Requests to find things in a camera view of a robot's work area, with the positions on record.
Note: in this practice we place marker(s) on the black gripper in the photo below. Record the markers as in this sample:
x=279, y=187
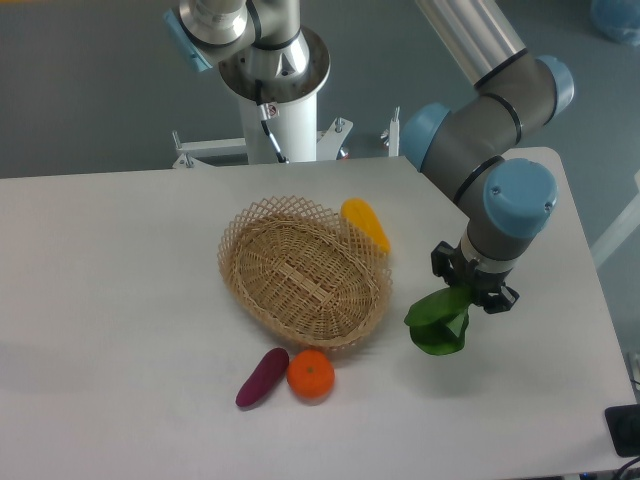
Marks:
x=488, y=290

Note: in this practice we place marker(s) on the green leafy bok choy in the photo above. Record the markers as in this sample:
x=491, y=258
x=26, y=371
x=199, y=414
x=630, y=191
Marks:
x=438, y=322

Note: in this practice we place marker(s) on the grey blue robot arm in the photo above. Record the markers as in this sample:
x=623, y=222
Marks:
x=507, y=202

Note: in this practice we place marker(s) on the yellow mango toy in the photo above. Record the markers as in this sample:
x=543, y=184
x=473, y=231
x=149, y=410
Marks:
x=361, y=214

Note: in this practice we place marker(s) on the woven wicker basket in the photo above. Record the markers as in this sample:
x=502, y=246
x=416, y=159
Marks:
x=305, y=272

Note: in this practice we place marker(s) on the orange tangerine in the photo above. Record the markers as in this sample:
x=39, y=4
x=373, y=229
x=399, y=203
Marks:
x=311, y=375

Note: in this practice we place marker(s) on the black device at table edge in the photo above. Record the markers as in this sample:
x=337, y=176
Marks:
x=623, y=425

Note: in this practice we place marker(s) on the purple sweet potato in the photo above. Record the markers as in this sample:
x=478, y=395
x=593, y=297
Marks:
x=269, y=371

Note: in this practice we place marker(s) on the blue plastic bag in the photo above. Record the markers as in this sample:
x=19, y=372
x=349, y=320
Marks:
x=617, y=19

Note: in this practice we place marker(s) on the white frame bar right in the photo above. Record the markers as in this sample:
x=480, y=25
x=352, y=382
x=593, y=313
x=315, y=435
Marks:
x=618, y=231

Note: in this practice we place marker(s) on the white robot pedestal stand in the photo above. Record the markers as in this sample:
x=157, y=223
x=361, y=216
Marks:
x=276, y=91

